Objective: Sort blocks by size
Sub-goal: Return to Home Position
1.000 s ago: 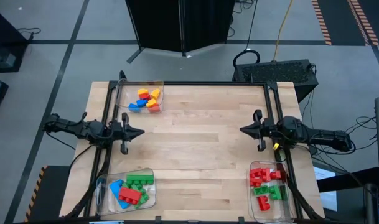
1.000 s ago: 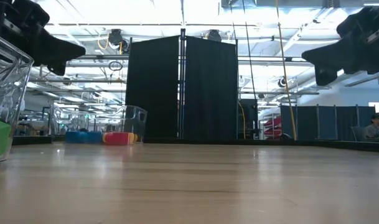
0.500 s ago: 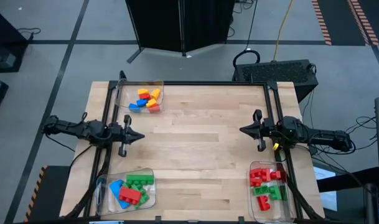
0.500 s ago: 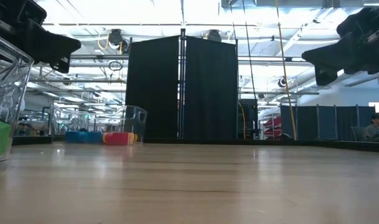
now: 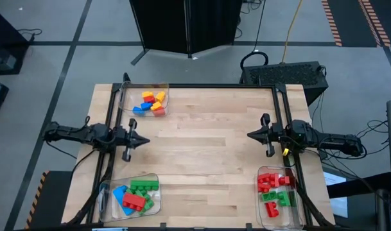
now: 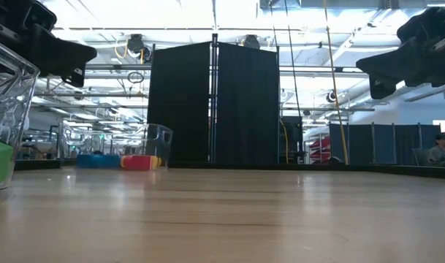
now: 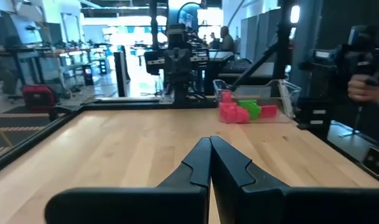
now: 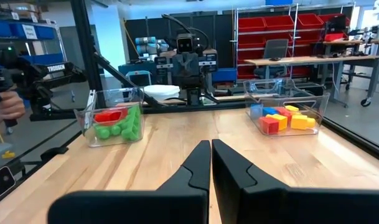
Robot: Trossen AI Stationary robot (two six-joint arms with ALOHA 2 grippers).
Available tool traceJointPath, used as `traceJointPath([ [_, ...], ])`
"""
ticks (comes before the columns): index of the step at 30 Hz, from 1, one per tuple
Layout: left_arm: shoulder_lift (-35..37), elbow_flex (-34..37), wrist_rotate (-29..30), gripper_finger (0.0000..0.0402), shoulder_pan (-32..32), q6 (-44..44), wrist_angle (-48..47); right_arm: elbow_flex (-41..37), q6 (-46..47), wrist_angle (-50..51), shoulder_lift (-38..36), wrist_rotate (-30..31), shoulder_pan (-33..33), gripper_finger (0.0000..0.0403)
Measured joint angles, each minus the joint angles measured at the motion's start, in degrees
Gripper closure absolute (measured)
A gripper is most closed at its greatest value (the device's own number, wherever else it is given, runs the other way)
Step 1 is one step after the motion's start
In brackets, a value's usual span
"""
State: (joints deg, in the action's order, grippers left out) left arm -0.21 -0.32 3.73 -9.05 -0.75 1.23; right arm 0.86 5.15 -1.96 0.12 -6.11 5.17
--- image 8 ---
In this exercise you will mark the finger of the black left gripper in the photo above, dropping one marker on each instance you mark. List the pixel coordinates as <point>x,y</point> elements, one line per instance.
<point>178,65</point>
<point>192,65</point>

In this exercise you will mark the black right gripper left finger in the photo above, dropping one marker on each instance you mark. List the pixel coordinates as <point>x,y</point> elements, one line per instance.
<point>176,202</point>

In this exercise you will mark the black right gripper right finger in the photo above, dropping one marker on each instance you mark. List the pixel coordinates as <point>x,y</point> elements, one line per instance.
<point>254,202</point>

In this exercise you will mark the wide large green block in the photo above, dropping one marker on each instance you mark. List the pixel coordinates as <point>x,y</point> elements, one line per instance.
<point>134,121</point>

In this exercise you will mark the small red one-stud block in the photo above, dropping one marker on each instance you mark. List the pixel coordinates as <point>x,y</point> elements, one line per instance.
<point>284,112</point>
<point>268,125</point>

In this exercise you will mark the small yellow one-stud block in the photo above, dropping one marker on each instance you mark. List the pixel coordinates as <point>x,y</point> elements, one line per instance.
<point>301,122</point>
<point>280,120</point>
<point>292,108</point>

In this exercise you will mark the large red block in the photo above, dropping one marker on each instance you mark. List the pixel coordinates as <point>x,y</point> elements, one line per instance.
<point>109,116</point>

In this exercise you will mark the long green four-stud block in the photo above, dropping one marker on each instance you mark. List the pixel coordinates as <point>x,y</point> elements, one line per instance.
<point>113,130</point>

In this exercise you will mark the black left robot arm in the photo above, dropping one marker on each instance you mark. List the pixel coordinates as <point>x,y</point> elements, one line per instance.
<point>193,96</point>

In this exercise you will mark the blue storage box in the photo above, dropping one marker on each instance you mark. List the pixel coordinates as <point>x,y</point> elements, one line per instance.
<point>225,75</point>

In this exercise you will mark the white round container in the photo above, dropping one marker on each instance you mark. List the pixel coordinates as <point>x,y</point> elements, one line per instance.
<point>161,91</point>

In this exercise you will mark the grey office chair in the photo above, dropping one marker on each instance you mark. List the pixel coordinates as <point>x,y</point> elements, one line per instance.
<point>274,49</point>

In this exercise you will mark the red bin shelf rack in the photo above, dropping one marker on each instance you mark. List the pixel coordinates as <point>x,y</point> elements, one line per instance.
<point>270,28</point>

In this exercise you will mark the clear plastic bin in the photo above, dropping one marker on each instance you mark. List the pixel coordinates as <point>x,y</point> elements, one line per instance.
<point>285,93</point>
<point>114,141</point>

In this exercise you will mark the wooden workbench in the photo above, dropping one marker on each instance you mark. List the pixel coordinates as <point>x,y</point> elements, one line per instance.
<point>310,59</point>

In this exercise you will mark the blue bin shelf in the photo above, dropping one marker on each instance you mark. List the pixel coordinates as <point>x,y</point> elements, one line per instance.
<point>18,31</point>

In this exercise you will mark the small yellow floor object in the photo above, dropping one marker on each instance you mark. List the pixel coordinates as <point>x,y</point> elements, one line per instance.
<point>8,154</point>

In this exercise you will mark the person's hand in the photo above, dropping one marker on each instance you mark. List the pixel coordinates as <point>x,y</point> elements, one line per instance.
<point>7,107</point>

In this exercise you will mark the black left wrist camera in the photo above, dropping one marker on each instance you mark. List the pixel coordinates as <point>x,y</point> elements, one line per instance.
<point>185,43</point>

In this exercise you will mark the black panel wall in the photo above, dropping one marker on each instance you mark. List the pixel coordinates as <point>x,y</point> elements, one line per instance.
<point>152,34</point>

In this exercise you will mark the black stereo camera module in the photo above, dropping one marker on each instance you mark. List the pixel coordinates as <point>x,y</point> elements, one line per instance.
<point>1,182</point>

